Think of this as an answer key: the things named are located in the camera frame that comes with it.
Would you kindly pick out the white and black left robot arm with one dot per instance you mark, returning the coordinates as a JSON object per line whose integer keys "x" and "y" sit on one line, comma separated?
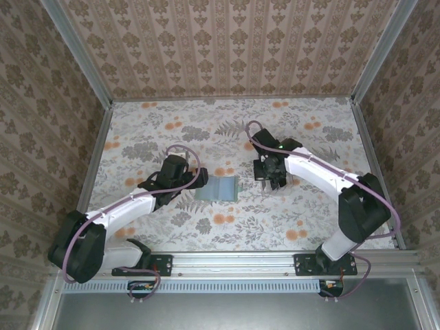
{"x": 120, "y": 211}

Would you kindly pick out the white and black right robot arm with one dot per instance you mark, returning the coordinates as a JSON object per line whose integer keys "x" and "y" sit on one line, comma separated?
{"x": 316, "y": 168}

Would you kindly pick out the left circuit board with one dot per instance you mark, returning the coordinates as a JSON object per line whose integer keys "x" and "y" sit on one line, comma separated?
{"x": 139, "y": 288}

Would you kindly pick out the circuit board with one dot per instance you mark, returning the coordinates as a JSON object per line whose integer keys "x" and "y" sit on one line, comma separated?
{"x": 139, "y": 288}
{"x": 330, "y": 288}

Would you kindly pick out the right circuit board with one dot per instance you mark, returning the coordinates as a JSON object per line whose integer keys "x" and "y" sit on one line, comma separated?
{"x": 330, "y": 288}

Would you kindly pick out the grey metal panel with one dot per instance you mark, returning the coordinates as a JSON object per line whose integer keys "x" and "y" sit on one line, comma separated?
{"x": 233, "y": 313}

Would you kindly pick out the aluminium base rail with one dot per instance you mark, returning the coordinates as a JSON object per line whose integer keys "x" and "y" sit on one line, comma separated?
{"x": 233, "y": 263}

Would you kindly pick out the aluminium left side rail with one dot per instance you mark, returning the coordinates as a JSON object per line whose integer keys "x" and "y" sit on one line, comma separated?
{"x": 99, "y": 141}

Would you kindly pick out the aluminium right side rail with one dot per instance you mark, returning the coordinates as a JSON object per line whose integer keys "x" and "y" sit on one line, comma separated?
{"x": 375, "y": 165}

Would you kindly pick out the aluminium right frame post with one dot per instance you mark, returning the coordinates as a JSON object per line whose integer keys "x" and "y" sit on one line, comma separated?
{"x": 383, "y": 51}

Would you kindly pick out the aluminium frame post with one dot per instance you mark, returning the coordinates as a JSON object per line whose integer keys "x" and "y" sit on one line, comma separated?
{"x": 383, "y": 51}
{"x": 78, "y": 51}

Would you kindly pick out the aluminium left frame post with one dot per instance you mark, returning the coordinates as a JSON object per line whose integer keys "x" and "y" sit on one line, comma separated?
{"x": 78, "y": 51}

